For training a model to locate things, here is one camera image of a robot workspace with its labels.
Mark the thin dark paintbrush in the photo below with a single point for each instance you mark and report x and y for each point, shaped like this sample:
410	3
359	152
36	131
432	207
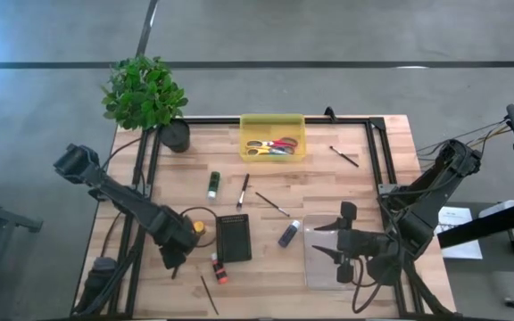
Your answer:
209	294

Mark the green paint tube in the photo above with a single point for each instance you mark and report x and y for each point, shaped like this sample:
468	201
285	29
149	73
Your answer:
213	180

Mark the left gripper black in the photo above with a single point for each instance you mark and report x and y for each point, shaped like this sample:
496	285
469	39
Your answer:
173	256

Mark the blue scissors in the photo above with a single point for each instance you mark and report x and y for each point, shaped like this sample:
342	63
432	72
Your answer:
286	151

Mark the black tripod leg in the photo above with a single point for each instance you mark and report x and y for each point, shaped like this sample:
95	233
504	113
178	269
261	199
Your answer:
2	216

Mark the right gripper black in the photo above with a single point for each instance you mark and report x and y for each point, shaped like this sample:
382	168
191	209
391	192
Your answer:
355	243

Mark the green plant in black pot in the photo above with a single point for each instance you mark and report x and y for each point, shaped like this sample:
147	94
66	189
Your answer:
143	91

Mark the large round black brush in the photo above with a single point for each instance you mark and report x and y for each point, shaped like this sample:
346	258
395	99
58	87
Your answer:
175	273

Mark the black slotted plastic basket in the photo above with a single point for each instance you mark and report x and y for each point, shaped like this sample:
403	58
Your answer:
233	238

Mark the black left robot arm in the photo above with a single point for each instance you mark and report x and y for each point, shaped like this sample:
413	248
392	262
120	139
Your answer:
123	200

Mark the white paper sheet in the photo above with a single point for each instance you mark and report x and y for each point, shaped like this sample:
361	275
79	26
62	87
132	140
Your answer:
462	249

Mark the white box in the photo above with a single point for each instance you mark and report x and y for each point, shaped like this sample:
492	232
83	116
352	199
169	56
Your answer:
500	207

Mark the orange paint tube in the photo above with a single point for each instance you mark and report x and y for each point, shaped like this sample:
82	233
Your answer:
219	272

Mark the small black clamp mount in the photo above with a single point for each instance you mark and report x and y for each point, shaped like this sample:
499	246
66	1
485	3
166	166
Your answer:
329	113

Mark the clear plastic bin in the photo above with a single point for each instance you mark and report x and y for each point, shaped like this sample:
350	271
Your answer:
324	278

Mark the yellow scissors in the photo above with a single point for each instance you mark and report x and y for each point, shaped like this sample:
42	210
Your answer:
263	150

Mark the yellow translucent plastic bin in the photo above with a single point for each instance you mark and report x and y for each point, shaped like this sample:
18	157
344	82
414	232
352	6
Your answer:
261	127

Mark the thin paintbrush silver ferrule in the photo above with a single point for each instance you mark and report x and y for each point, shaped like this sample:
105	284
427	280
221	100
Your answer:
272	204

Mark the purple paint bottle white cap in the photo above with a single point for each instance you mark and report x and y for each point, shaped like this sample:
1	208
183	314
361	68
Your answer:
287	236

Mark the yellow paint bottle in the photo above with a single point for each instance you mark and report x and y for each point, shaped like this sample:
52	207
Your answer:
200	228

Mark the red scissors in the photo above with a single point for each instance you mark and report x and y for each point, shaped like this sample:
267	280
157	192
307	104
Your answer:
270	143

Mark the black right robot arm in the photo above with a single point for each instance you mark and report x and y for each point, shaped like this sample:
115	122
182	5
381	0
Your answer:
435	187

